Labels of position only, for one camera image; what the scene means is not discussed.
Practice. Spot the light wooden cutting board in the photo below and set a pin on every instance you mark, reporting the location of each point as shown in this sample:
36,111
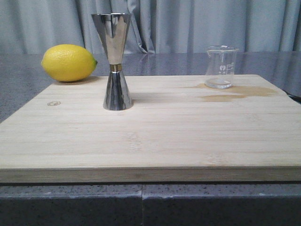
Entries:
177,130

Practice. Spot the grey curtain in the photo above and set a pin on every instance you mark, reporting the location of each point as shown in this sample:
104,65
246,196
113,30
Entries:
157,26

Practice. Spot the glass beaker with liquid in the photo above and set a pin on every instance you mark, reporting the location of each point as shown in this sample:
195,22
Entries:
221,66

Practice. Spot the steel double jigger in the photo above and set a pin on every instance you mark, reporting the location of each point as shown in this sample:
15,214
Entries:
112,30

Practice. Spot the yellow lemon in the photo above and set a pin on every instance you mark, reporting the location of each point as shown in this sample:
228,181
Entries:
68,62

